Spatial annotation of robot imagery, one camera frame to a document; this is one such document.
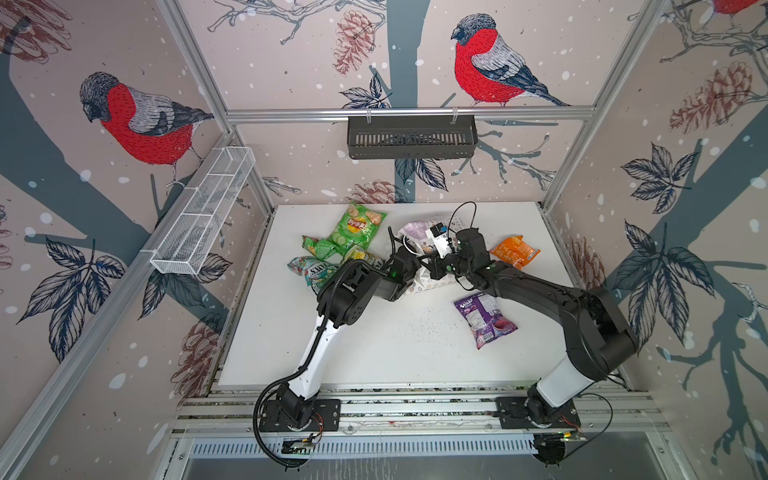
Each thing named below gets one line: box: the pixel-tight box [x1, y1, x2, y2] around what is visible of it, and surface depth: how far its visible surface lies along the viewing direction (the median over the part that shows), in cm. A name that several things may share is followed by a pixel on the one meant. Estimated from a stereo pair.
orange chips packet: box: [489, 235, 542, 269], surface depth 103 cm
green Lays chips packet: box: [328, 201, 388, 253], surface depth 109 cm
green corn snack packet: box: [301, 226, 355, 262], surface depth 106 cm
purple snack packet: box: [454, 292, 518, 349], surface depth 87 cm
